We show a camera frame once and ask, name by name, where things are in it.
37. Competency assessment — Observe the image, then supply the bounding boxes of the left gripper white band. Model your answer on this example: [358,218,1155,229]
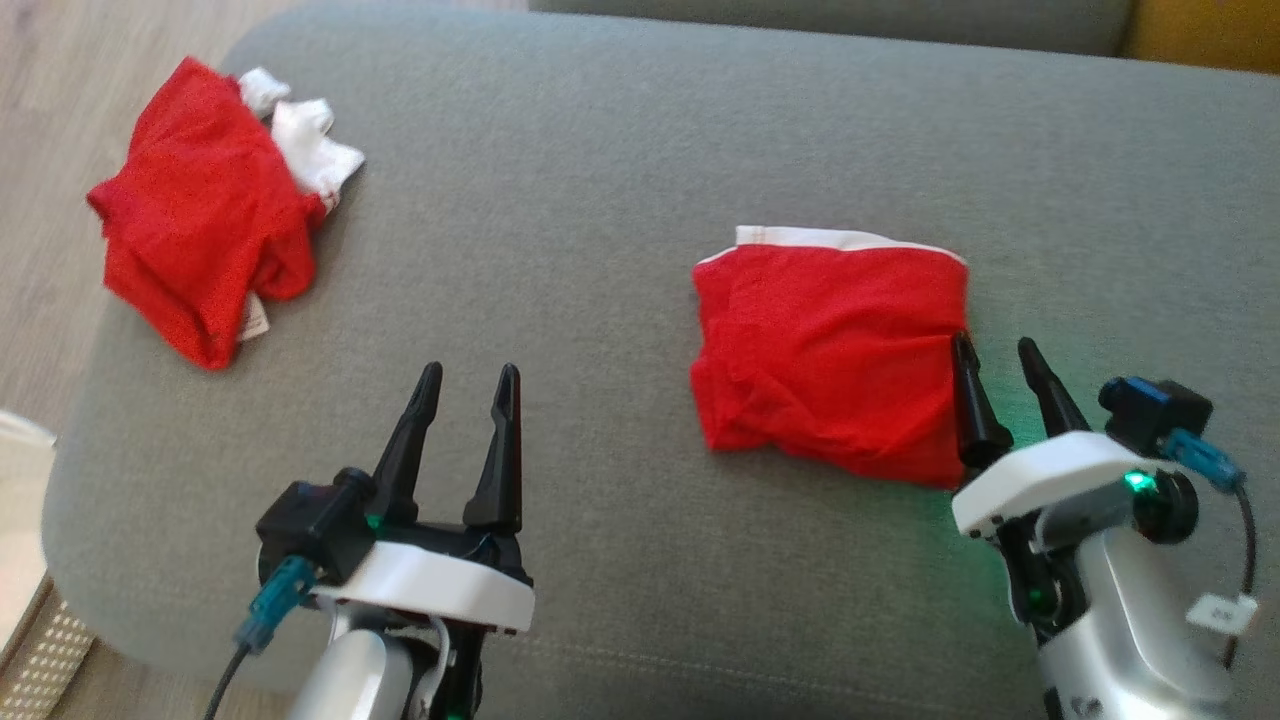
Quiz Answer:
[310,362,536,720]

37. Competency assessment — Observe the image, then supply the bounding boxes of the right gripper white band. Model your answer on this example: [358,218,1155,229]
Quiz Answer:
[950,332,1200,629]

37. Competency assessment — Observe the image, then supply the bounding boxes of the red shorts with white band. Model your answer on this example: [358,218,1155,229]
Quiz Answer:
[690,226,971,491]

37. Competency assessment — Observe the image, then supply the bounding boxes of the red basketball jersey white sleeves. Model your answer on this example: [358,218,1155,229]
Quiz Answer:
[87,57,366,371]

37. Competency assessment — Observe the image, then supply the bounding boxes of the grey sofa seat cushion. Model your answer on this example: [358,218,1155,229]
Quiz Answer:
[42,0,1280,720]

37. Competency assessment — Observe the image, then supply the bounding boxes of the yellow cushion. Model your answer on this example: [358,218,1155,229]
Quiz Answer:
[1120,0,1280,74]

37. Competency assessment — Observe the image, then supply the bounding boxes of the grey sofa backrest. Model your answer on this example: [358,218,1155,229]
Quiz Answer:
[528,0,1138,57]

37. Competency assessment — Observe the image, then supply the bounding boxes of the left black cable teal plug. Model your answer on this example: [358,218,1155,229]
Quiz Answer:
[203,557,317,720]

